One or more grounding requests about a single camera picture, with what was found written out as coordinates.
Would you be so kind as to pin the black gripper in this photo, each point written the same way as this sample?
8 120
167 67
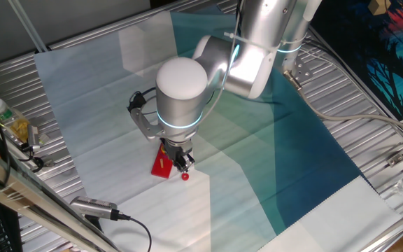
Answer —
180 152

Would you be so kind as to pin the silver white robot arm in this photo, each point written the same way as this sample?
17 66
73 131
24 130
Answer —
180 91

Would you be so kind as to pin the red Hanoi base board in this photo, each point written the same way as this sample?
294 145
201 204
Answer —
161 169

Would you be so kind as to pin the wooden block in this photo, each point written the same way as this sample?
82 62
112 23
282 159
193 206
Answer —
379 6

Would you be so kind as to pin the blue green white tablecloth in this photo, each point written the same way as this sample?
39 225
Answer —
82 140

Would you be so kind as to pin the yellow oil bottle green label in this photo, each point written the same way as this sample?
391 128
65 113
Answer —
10 120

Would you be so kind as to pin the colourful sunset poster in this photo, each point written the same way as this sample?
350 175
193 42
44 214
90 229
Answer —
380 52

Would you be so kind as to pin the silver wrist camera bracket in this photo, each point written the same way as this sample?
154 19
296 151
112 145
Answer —
145 126

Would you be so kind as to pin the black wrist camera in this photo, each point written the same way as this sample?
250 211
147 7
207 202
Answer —
136 101

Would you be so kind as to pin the silver depth camera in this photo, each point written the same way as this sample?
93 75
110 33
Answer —
93 207

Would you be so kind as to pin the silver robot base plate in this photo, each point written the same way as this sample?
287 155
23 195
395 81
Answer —
303 71

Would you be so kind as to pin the small silver camera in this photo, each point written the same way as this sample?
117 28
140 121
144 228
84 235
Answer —
33 136

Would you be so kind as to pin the aluminium frame beam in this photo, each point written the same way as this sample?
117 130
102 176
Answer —
30 196

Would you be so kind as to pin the aluminium frame post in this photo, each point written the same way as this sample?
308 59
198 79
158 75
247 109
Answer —
26 24

